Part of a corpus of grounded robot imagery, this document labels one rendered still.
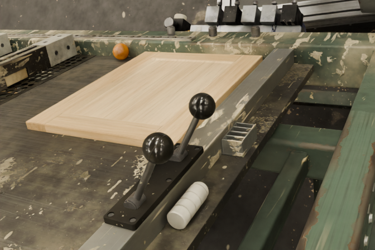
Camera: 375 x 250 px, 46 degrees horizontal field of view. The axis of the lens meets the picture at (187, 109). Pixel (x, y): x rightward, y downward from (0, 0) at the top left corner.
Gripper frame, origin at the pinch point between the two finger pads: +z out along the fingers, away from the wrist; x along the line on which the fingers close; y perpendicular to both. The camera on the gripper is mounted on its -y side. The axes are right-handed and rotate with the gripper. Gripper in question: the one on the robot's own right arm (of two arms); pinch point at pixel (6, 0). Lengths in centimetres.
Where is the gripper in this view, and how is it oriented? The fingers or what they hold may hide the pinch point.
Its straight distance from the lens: 112.1
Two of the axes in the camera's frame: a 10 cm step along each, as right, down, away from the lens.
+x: 8.9, -0.2, -4.5
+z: 3.7, 6.1, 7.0
